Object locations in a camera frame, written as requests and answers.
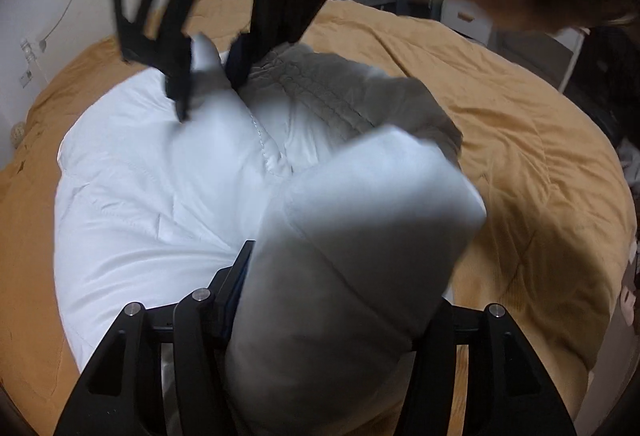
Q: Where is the wall socket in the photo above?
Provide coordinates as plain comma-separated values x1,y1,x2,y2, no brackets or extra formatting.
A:
19,38,49,88

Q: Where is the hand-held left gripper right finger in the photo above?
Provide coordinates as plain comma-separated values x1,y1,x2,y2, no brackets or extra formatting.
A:
395,299,576,436

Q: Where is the orange quilted blanket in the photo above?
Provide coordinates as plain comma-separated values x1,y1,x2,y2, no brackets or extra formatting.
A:
0,0,638,436

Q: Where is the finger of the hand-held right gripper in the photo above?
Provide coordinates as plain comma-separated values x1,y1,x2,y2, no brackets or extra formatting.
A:
227,0,329,91
111,0,210,123

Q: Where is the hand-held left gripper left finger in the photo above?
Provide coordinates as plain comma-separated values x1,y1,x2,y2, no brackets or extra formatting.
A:
54,240,256,436

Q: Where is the white puffer jacket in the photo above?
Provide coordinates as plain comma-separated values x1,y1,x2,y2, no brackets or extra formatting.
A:
52,31,488,436

